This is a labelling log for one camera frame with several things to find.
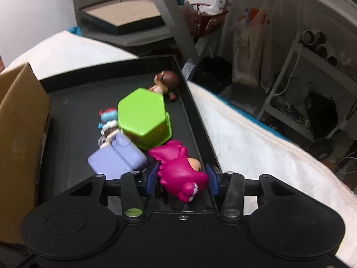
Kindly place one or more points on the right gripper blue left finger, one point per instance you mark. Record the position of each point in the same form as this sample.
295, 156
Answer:
150, 177

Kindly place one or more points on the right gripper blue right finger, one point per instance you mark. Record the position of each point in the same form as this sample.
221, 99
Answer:
215, 179

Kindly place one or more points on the pink dinosaur toy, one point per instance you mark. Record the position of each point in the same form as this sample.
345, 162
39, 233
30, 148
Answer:
178, 173

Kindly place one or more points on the purple cube toy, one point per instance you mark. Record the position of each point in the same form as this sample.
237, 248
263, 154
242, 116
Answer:
117, 156

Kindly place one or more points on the brown cardboard box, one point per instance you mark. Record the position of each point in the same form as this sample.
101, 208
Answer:
24, 111

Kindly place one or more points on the green hexagonal box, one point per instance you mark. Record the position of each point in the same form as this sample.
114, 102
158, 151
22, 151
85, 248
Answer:
143, 118

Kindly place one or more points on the blue red small figure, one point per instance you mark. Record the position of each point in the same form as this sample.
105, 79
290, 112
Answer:
108, 123

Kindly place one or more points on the black shallow tray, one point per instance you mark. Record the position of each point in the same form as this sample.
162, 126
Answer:
84, 101

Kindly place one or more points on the brown haired doll figure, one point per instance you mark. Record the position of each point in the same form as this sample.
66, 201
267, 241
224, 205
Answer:
166, 83

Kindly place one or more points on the white desk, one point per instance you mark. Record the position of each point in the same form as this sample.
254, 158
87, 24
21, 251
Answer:
293, 61

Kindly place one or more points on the framed cork board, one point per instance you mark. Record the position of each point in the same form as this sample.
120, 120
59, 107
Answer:
120, 17

